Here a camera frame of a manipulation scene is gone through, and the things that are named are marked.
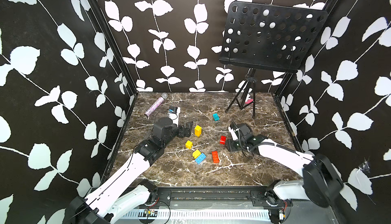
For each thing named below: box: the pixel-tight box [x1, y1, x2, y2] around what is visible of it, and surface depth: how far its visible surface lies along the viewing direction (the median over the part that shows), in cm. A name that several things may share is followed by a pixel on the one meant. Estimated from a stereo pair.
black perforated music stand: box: [219, 1, 329, 118], surface depth 65 cm
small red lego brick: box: [219, 135, 227, 145], surface depth 97 cm
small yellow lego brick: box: [185, 140, 193, 150], surface depth 92 cm
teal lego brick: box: [212, 113, 220, 122], surface depth 106 cm
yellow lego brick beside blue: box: [192, 149, 202, 159], surface depth 89 cm
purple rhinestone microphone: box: [144, 92, 169, 117], surface depth 113 cm
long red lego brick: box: [211, 150, 220, 164], surface depth 89 cm
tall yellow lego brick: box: [194, 124, 203, 137], surface depth 95 cm
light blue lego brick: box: [194, 152, 207, 165], surface depth 87 cm
